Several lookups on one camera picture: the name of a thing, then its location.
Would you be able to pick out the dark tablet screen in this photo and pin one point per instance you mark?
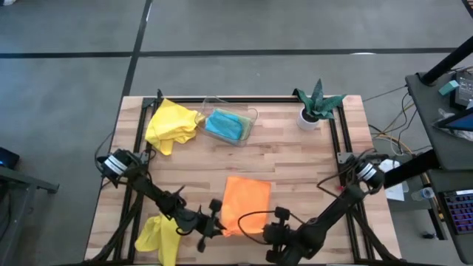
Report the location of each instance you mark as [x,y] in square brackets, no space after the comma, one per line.
[456,123]

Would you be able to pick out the keyboard with coloured keys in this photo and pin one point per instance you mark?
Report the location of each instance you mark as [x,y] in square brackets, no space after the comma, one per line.
[462,212]

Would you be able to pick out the black support beam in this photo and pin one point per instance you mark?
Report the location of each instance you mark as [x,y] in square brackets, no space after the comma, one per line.
[414,168]

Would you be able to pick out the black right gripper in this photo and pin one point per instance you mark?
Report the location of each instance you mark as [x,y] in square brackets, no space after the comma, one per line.
[282,240]

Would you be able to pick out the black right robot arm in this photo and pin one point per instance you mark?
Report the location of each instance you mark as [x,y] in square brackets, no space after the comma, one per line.
[332,210]

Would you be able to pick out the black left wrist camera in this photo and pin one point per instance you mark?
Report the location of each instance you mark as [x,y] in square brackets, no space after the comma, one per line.
[215,204]

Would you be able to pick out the yellow microfiber towel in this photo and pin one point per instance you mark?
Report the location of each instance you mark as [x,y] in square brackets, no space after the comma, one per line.
[159,240]
[170,122]

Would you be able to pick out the orange microfiber towel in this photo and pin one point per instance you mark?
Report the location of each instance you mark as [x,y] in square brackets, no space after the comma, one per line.
[245,203]

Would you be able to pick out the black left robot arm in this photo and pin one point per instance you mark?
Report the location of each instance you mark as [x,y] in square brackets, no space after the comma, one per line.
[155,192]

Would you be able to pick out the clear water bottle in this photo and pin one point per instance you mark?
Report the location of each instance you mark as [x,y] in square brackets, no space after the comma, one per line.
[425,193]

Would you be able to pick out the clear plastic bin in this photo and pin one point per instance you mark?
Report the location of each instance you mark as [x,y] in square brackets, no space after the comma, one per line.
[207,105]

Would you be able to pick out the small teal box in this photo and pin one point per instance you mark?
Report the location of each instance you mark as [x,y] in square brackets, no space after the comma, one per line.
[449,87]

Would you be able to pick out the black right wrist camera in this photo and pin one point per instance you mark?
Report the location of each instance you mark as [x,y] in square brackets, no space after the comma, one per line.
[282,213]

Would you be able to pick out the black side desk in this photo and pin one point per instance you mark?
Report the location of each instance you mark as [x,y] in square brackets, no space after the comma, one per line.
[447,155]

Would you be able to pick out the blue microfiber towel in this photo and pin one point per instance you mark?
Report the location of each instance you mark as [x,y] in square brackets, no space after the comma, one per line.
[223,125]

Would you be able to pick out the black electronic device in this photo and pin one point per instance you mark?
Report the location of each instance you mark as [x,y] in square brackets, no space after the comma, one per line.
[463,88]

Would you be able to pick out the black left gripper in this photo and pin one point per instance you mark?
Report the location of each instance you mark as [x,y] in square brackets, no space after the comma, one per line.
[203,226]

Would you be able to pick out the white plant pot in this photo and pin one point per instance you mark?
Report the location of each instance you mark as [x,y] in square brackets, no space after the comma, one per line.
[305,123]

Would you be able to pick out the black metal pole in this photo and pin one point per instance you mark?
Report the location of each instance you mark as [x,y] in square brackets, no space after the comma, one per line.
[447,61]

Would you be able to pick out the artificial green plant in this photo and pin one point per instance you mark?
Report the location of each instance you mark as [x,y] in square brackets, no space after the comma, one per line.
[318,101]

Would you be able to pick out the small red tag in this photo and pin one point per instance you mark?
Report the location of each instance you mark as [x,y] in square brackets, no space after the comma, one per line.
[338,188]

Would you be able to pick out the white paper sheet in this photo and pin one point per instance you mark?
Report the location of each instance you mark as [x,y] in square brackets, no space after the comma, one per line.
[397,192]

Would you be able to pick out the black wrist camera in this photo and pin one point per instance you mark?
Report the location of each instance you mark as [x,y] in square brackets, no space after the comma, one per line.
[215,204]
[282,213]

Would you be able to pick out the black device with blue light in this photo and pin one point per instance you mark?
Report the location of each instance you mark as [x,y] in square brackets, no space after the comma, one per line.
[7,159]

